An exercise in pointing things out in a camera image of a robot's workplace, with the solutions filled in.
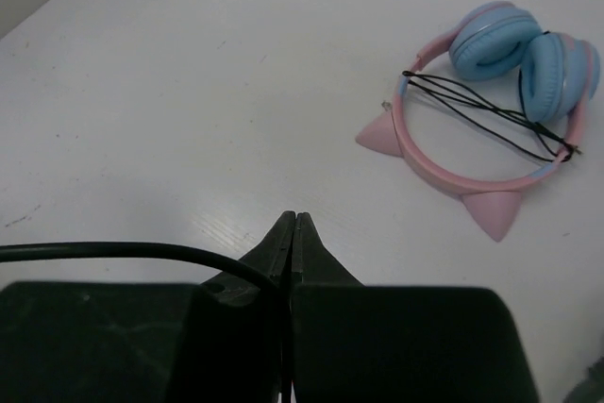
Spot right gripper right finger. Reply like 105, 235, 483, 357
291, 213, 539, 402

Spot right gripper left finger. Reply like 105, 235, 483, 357
1, 211, 295, 402

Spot pink blue cat-ear headphones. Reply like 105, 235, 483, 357
355, 0, 601, 243

